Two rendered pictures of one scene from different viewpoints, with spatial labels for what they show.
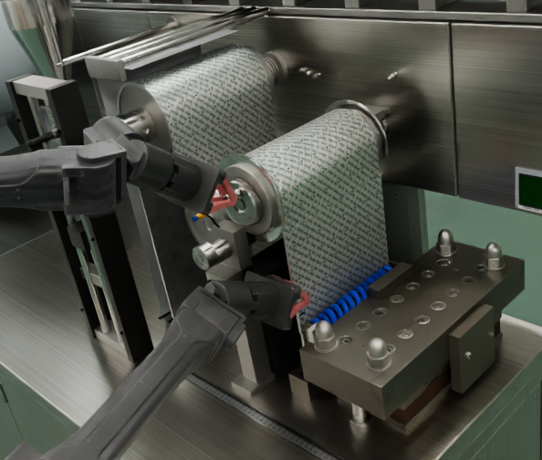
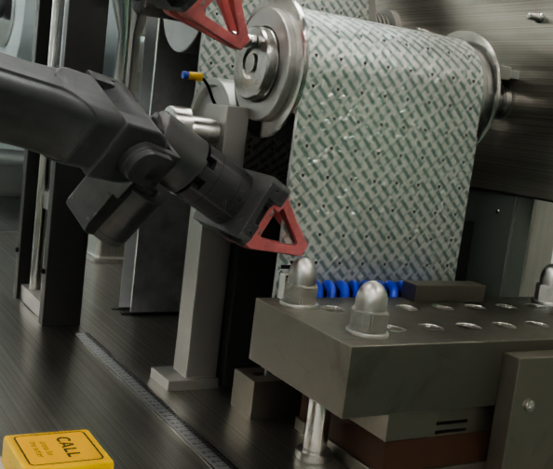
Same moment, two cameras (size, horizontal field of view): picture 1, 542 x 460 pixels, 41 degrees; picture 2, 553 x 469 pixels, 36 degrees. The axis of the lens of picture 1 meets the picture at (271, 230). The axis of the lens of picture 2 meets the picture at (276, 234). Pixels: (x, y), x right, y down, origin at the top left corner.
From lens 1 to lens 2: 0.55 m
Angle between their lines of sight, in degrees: 21
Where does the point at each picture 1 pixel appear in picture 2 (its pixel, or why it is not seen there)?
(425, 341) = (459, 339)
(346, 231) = (397, 185)
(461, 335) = (524, 357)
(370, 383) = (336, 341)
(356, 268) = (397, 259)
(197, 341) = (71, 92)
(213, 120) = not seen: hidden behind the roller
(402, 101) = (541, 59)
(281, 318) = (241, 220)
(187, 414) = (63, 378)
